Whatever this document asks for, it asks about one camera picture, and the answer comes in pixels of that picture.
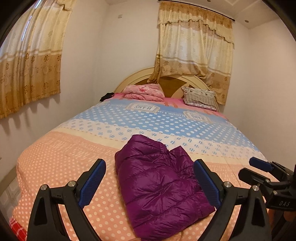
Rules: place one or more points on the purple hooded puffer jacket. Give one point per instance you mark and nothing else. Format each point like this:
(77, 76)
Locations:
(157, 185)

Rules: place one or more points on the beige floral curtain with valance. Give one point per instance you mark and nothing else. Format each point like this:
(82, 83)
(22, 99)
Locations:
(192, 46)

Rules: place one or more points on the striped pillow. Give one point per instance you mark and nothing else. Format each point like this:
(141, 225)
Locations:
(200, 98)

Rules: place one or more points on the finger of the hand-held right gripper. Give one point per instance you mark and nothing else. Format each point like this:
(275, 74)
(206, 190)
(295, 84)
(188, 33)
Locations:
(256, 177)
(261, 164)

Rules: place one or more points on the cream wooden headboard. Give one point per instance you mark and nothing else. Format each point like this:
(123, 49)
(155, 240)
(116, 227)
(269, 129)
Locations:
(171, 85)

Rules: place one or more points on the pink folded blanket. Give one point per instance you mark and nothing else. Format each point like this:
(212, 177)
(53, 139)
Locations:
(143, 92)

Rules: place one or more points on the red plaid bed sheet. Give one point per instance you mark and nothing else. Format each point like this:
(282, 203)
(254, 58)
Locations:
(17, 227)

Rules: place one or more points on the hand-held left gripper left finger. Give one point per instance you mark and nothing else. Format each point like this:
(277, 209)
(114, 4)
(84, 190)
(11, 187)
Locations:
(92, 185)

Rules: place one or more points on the black cloth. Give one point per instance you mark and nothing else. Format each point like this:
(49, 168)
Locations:
(106, 96)

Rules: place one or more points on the polka dot bed quilt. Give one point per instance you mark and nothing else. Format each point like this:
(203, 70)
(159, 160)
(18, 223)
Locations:
(69, 150)

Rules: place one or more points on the dark curtain rod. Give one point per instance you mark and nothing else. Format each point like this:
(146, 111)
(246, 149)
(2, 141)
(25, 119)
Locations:
(222, 14)

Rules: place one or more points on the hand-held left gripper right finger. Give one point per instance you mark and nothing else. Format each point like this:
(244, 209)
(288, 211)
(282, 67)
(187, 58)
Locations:
(208, 185)

